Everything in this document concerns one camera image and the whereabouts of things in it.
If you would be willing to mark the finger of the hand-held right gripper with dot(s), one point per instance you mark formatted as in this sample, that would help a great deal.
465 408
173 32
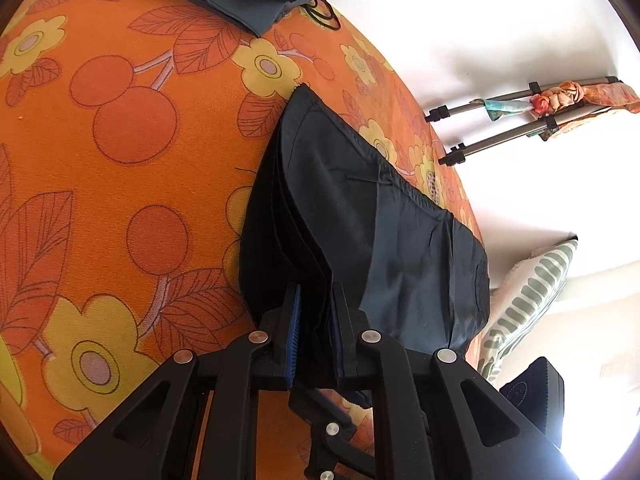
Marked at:
325 440

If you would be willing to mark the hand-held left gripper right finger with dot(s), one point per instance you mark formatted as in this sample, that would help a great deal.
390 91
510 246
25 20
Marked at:
339 335

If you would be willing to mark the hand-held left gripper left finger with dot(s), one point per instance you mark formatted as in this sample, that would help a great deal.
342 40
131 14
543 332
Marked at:
292 332

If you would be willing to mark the black track pants pink logo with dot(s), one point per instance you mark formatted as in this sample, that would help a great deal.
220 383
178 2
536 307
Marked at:
400 260

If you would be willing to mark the green white striped pillow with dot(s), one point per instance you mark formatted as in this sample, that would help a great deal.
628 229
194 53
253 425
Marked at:
525 290

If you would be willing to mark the orange floral bedsheet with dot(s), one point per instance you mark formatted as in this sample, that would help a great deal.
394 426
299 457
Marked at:
100 185

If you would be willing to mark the grey tripod with colourful scarf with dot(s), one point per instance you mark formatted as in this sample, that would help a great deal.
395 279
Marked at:
500 135

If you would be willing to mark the colourful knotted scarf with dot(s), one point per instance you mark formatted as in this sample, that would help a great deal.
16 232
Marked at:
555 97

